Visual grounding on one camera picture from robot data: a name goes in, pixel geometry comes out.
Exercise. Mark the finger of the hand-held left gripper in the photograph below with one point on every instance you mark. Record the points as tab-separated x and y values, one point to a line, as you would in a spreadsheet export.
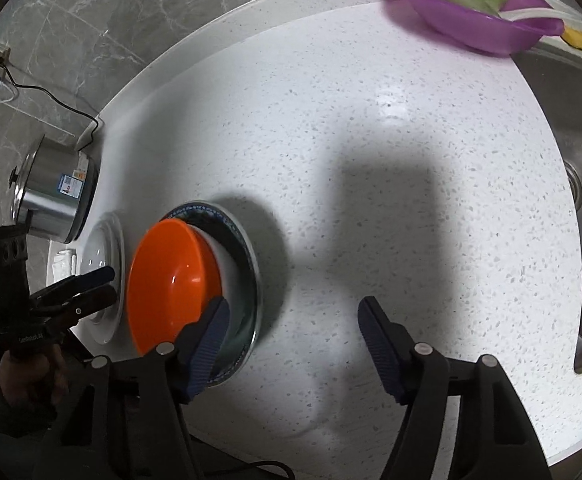
93	276
93	302

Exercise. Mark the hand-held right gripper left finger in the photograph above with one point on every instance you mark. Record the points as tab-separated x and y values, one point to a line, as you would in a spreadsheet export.
206	345

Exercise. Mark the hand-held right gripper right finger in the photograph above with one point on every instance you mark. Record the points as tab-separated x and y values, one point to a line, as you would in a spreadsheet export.
381	350

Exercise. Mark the small white plate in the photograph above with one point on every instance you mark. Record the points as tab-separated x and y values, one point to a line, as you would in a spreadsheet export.
96	260

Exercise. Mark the large white plate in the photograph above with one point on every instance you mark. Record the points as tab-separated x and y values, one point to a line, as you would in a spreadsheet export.
108	329

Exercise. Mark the orange bowl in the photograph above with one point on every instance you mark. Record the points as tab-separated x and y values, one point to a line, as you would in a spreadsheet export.
171	290

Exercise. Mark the green patterned bowl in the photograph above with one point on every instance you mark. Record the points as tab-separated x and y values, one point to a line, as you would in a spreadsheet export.
245	285

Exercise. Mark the white bowl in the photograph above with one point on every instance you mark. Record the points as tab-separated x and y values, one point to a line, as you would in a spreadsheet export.
222	266

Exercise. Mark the person's left forearm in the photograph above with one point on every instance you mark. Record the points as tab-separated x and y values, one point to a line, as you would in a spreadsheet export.
6	435

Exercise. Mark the person's left hand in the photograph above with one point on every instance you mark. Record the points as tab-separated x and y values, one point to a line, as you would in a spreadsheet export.
28	380

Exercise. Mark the white folded cloth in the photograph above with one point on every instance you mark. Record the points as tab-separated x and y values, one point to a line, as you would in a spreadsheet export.
63	262

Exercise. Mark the stainless steel pot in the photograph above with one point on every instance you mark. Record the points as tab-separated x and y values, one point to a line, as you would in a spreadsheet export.
51	195

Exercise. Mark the sink drain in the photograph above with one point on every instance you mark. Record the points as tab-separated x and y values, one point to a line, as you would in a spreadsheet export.
574	182

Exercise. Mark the steel kitchen sink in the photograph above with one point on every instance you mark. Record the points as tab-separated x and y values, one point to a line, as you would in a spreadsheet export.
576	110

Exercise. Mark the purple plastic basin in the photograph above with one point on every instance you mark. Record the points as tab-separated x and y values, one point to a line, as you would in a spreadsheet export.
471	25

